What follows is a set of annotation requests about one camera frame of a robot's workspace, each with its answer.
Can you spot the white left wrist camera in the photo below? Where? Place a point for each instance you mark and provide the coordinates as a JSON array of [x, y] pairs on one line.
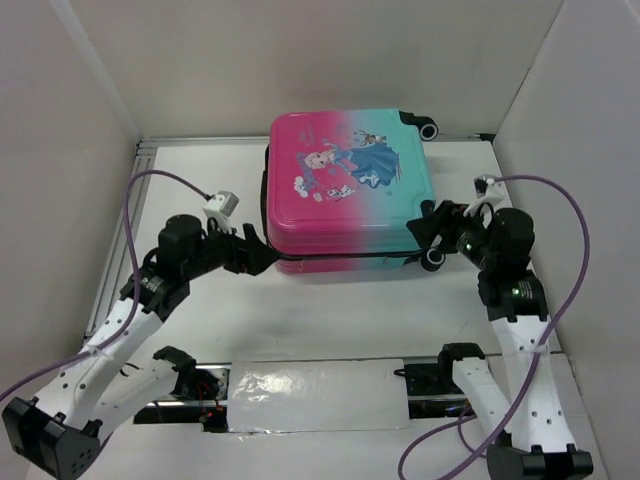
[[218, 210]]

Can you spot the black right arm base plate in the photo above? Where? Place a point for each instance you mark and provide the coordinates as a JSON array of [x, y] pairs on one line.
[[429, 395]]

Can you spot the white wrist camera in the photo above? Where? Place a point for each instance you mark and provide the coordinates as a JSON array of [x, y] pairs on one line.
[[218, 210], [488, 192]]

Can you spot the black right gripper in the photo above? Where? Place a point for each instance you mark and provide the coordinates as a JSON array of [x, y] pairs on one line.
[[441, 226]]

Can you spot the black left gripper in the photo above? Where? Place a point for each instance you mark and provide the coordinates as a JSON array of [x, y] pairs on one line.
[[263, 254]]

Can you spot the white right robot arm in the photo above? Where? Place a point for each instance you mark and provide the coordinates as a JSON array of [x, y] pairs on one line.
[[527, 434]]

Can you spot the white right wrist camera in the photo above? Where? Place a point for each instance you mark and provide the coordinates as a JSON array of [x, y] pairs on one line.
[[488, 192]]

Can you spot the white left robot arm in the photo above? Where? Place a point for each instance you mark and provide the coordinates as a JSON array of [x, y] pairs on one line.
[[64, 427]]

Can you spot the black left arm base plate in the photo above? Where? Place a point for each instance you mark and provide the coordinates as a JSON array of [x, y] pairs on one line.
[[203, 403]]

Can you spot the pink hard-shell suitcase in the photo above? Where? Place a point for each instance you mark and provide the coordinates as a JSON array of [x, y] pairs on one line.
[[339, 187]]

